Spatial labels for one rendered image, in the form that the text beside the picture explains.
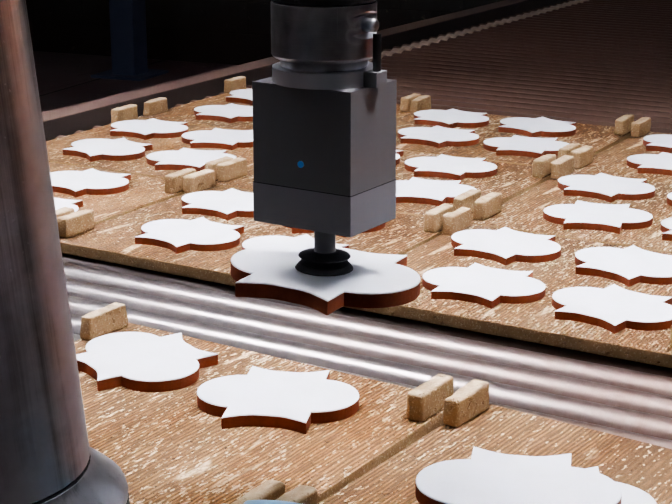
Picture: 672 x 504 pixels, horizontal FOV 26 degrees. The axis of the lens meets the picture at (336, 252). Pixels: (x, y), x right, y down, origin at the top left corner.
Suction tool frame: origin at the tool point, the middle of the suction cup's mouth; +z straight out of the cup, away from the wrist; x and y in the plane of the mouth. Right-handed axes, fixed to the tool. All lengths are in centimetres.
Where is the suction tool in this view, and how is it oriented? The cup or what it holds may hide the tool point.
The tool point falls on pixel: (325, 281)
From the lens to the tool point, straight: 108.4
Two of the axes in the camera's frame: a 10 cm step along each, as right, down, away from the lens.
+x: -5.4, 2.4, -8.1
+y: -8.4, -1.5, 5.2
